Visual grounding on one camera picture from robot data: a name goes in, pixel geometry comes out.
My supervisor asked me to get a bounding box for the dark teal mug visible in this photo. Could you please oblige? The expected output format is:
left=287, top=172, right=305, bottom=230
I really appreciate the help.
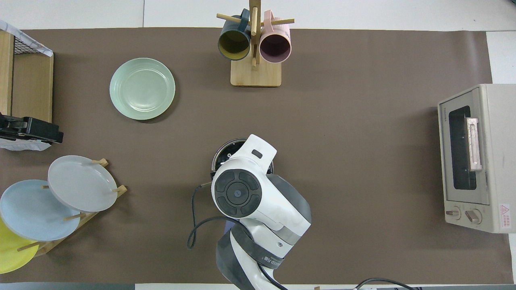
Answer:
left=218, top=9, right=252, bottom=61

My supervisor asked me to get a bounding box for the mint green plate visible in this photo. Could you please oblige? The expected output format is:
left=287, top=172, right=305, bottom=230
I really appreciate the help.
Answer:
left=109, top=58, right=176, bottom=120

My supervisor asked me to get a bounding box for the white patterned cloth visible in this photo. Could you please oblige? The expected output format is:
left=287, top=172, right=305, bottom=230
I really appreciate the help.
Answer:
left=0, top=20, right=54, bottom=57
left=0, top=137, right=52, bottom=152

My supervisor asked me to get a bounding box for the light blue plate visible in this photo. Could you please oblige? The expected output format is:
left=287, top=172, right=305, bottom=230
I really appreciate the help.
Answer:
left=0, top=180, right=81, bottom=242

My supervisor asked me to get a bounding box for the black wire basket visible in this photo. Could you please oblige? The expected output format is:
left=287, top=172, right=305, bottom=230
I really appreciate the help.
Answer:
left=14, top=35, right=43, bottom=56

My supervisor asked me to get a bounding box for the light wooden shelf board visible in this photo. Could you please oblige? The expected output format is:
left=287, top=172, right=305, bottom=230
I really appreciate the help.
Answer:
left=0, top=30, right=15, bottom=117

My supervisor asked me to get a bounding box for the yellow plate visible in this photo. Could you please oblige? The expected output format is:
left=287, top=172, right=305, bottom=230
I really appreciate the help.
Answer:
left=0, top=217, right=40, bottom=274

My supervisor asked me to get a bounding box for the beige toaster oven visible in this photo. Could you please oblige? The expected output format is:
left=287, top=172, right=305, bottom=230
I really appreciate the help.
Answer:
left=437, top=83, right=516, bottom=234

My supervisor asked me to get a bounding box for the wooden mug tree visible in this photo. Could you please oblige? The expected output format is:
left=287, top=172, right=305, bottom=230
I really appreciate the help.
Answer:
left=216, top=0, right=295, bottom=87

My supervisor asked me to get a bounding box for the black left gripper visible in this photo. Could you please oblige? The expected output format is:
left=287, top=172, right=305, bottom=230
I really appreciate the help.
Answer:
left=0, top=114, right=64, bottom=145

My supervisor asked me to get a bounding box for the brown table mat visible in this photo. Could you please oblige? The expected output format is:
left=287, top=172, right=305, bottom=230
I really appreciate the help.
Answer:
left=0, top=27, right=514, bottom=284

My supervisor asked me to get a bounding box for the glass pot lid blue knob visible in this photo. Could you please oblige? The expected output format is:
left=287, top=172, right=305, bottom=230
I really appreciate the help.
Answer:
left=212, top=138, right=247, bottom=174

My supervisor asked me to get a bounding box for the grey plate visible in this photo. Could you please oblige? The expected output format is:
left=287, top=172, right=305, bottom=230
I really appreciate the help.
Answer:
left=48, top=155, right=118, bottom=213

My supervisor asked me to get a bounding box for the wooden plate rack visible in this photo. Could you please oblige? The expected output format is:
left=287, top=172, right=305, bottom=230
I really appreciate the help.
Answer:
left=17, top=158, right=128, bottom=257

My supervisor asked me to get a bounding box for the pink ribbed mug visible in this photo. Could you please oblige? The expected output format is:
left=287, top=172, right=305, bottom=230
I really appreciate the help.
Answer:
left=259, top=10, right=292, bottom=64

